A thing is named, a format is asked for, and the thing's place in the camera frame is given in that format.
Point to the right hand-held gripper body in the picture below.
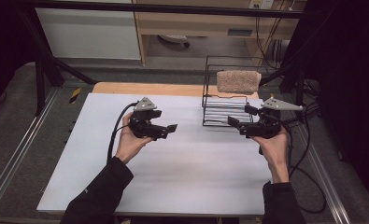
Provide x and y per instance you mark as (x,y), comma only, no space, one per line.
(266,127)

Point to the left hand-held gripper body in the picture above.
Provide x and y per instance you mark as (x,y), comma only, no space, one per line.
(141,127)

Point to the brown towel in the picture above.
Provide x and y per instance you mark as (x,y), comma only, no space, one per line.
(238,81)

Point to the person's left hand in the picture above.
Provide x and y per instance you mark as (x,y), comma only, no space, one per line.
(129,144)

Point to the person's right hand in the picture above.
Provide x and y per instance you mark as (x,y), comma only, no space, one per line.
(277,149)

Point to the white table mat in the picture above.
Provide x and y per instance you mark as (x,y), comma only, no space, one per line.
(188,161)

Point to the black metal stand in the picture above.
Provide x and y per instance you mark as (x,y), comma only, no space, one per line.
(299,87)
(40,77)

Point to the office chair base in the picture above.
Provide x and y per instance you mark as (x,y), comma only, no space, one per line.
(174,38)

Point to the black curtain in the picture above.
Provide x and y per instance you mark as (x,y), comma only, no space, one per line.
(350,77)
(1,46)

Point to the light wooden desk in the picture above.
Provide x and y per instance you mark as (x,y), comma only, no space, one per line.
(191,23)

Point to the white cabinet panel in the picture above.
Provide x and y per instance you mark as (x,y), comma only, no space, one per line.
(88,34)

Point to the aluminium floor rail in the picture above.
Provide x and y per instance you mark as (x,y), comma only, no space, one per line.
(325,174)
(20,146)

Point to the white wall power outlet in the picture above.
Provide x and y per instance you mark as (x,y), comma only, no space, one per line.
(261,3)

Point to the black horizontal frame bar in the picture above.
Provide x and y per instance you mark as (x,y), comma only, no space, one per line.
(173,8)

